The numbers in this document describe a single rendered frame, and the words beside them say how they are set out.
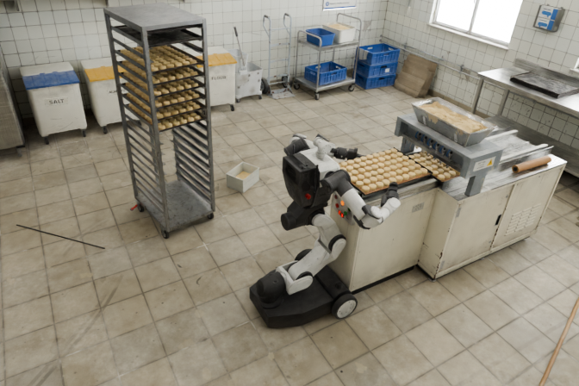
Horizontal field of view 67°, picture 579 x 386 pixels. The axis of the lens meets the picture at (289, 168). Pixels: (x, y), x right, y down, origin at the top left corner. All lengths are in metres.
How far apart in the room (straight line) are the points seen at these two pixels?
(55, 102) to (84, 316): 2.82
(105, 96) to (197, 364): 3.53
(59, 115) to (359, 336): 4.09
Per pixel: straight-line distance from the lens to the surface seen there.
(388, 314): 3.47
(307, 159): 2.63
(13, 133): 5.46
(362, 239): 3.09
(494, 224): 3.89
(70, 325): 3.53
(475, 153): 3.17
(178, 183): 4.41
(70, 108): 5.67
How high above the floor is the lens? 2.55
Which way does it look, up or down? 31 degrees down
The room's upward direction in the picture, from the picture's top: 3 degrees clockwise
